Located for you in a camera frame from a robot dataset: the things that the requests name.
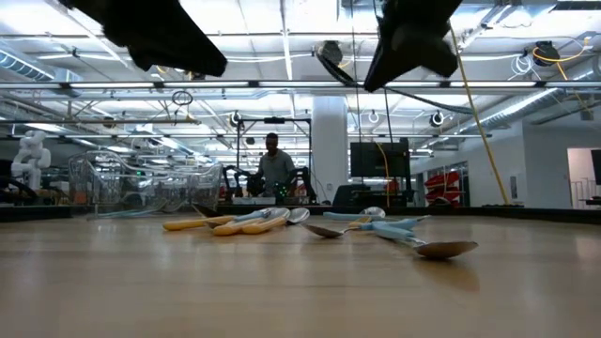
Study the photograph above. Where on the white column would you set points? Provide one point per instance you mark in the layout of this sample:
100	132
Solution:
330	150

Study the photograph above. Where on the red rack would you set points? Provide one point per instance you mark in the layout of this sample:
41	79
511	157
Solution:
443	180

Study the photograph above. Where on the person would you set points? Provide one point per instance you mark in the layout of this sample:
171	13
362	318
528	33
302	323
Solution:
276	169

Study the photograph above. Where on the black background robot arm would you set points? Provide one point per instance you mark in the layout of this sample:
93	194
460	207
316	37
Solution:
305	180
232	180

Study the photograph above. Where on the black aluminium table frame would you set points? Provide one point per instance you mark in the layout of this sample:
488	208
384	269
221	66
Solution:
516	212

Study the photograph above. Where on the silver ventilation duct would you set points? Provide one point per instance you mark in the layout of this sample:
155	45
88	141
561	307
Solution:
516	109

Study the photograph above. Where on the black desk equipment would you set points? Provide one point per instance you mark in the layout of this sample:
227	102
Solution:
352	195

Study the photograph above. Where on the black monitor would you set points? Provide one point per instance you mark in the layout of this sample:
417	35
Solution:
380	159

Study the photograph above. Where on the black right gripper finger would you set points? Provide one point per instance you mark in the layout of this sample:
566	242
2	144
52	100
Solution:
382	70

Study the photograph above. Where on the black background workstation frame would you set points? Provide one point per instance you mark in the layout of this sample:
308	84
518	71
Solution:
274	120

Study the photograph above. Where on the clear plastic tray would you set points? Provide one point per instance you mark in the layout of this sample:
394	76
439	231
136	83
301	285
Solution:
141	183

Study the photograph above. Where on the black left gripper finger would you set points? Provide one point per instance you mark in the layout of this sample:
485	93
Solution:
143	58
192	54

